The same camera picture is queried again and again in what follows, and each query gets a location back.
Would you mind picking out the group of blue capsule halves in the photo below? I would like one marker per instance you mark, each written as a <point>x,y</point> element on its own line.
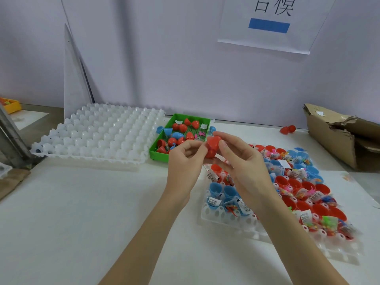
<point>222,195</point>

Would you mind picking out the white tray holding capsules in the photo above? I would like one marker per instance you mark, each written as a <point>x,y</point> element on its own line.
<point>231,219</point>

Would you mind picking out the white paper sheet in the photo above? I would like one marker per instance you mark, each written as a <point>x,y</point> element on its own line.
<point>29,119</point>

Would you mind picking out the blue capsule half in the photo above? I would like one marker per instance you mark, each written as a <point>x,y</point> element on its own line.
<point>212,129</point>
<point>166,131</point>
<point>177,135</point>

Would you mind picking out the torn brown cardboard box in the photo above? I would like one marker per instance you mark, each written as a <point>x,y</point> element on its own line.
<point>341,136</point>

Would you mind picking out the closed red capsule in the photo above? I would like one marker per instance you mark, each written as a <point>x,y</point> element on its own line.
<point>288,129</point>

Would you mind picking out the white paper wall sign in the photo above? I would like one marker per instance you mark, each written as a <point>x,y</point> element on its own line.
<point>267,23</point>

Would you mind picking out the group of red capsule halves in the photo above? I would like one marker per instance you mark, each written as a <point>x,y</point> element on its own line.
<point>308,192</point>

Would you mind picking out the person's left hand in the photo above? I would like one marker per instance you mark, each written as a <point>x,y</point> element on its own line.
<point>181,169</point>

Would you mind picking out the group of small toy packets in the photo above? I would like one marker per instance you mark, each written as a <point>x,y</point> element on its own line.
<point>299,189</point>

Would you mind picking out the pile of loose red shells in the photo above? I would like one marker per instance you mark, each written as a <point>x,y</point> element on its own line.
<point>178,136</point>

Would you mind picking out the red plastic egg capsule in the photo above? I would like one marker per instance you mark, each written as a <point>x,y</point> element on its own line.
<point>213,145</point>

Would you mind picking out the person's right hand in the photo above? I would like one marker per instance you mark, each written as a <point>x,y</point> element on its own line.
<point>249,172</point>

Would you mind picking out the person's left thumb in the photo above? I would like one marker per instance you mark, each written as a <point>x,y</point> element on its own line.
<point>198,151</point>

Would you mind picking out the green plastic tray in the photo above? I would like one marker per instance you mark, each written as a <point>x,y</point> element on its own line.
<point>190,139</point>

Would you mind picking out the grey metal frame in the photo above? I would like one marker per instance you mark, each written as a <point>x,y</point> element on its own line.
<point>12,139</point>

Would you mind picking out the brown cardboard piece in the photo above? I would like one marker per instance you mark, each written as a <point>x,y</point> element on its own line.
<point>12,182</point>

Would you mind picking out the person's right forearm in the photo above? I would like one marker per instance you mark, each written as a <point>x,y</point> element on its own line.
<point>294,249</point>

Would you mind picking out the person's left forearm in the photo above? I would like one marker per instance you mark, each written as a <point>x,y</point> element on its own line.
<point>142,243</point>

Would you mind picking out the person's right thumb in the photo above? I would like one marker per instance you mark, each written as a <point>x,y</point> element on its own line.
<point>225,151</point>

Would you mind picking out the empty white egg tray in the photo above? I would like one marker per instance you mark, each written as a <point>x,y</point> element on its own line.
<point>101,130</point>

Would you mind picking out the yellow plastic bin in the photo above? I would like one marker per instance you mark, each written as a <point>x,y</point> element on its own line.
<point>10,105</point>

